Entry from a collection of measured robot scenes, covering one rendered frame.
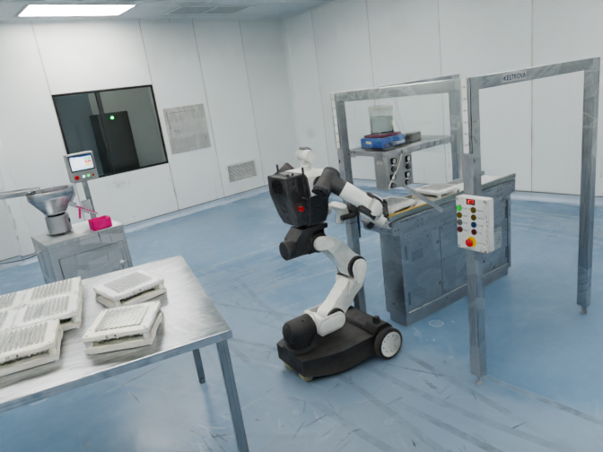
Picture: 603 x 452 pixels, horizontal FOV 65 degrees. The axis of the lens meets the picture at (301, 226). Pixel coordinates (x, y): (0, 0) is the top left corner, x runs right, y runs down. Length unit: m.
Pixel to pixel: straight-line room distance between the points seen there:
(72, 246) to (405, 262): 2.63
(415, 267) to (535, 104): 3.41
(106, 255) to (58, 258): 0.37
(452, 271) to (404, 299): 0.50
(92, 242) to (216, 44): 4.69
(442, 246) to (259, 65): 5.80
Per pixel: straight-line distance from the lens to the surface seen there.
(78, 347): 2.07
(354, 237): 3.20
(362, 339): 2.97
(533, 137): 6.31
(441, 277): 3.56
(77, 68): 7.21
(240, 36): 8.41
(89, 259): 4.30
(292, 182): 2.55
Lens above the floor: 1.66
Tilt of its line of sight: 16 degrees down
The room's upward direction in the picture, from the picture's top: 8 degrees counter-clockwise
